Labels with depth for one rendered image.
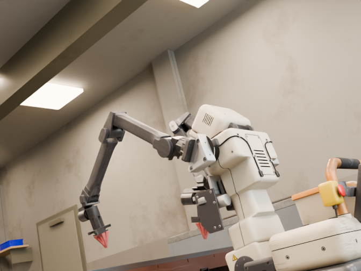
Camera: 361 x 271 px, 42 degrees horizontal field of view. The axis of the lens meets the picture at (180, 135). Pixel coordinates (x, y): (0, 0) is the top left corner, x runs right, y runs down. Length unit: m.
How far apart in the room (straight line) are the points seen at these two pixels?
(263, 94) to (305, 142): 0.70
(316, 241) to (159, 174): 4.58
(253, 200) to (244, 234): 0.13
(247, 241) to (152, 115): 4.43
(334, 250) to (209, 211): 0.58
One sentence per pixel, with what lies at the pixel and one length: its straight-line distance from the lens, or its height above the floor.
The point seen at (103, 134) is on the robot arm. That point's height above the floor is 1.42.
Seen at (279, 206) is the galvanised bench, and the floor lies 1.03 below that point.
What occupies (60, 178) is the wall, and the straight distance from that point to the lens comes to 7.61.
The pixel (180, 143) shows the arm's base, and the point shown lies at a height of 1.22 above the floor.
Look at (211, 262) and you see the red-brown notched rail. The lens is 2.18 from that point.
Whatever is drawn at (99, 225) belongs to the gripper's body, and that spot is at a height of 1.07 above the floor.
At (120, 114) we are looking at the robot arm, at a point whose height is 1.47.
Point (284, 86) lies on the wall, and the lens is 4.88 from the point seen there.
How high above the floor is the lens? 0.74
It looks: 17 degrees up
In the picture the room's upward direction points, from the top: 13 degrees counter-clockwise
